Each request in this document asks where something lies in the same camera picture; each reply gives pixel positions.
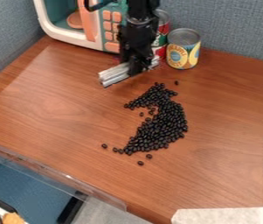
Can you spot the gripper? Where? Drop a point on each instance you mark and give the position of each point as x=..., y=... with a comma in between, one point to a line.
x=138, y=38

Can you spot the grey bar tool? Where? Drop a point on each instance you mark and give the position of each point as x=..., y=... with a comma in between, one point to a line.
x=113, y=76

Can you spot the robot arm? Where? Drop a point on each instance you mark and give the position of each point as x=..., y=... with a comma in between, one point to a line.
x=142, y=8

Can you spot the pile of black bits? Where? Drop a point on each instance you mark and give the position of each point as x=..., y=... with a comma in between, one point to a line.
x=161, y=122

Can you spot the red and green can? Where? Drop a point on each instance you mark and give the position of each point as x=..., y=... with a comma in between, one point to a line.
x=162, y=32

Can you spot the yellow and blue can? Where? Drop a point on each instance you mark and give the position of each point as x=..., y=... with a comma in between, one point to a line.
x=183, y=49

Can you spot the toy microwave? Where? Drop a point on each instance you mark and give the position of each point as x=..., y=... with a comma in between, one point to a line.
x=94, y=29

